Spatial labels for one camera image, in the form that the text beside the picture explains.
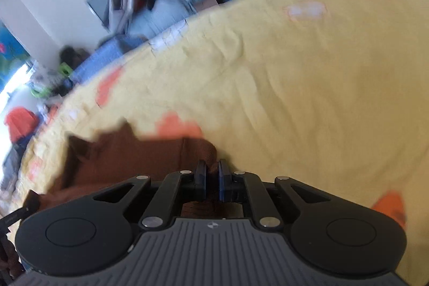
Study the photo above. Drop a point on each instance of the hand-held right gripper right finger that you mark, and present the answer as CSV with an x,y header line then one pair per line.
x,y
222,183

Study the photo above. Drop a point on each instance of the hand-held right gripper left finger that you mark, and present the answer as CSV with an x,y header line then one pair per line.
x,y
201,183

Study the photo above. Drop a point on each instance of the brown garment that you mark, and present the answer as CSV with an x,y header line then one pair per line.
x,y
134,162

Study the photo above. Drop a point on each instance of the yellow floral bed sheet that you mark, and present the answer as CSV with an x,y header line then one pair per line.
x,y
301,88

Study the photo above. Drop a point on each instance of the blue blanket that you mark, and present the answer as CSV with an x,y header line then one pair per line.
x,y
104,54

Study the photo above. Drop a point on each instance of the green object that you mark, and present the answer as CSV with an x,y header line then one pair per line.
x,y
64,69

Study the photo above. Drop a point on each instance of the dark object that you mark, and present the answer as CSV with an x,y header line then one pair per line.
x,y
72,54

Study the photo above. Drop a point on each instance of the orange cloth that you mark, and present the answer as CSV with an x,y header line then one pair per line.
x,y
21,123

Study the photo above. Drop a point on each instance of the grey monitor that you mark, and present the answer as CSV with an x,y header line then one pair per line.
x,y
99,4

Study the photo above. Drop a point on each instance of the blue printed cloth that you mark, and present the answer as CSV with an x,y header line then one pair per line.
x,y
10,51

